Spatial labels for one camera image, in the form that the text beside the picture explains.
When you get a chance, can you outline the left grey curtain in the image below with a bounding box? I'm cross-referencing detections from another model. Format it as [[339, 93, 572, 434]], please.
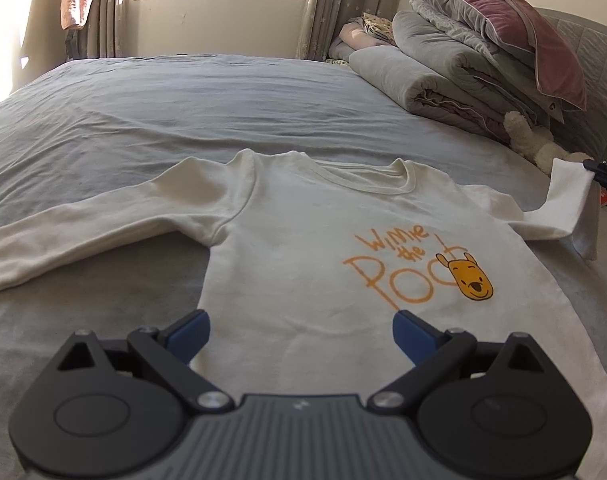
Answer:
[[65, 0, 126, 61]]

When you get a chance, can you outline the white Winnie the Pooh sweatshirt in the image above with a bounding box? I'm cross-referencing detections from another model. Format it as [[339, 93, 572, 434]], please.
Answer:
[[0, 150, 607, 479]]

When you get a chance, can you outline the folded grey quilt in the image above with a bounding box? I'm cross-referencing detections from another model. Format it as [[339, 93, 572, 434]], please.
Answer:
[[392, 0, 564, 143]]

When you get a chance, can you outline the grey bed sheet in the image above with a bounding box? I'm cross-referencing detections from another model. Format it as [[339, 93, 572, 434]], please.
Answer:
[[0, 55, 607, 479]]

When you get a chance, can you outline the pile of clothes by curtain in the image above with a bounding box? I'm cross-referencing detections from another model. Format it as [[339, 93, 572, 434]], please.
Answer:
[[326, 13, 396, 65]]

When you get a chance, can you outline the grey quilted headboard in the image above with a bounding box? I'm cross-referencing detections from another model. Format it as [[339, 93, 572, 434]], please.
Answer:
[[540, 9, 607, 159]]

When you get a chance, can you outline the white plush bear toy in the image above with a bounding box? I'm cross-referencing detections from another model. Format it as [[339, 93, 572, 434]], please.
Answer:
[[503, 110, 591, 176]]

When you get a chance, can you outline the pink velvet pillow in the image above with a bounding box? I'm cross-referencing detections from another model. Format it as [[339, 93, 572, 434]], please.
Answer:
[[423, 0, 588, 112]]

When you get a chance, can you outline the rolled light grey blanket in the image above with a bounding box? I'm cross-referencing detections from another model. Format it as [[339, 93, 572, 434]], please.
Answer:
[[349, 46, 490, 136]]

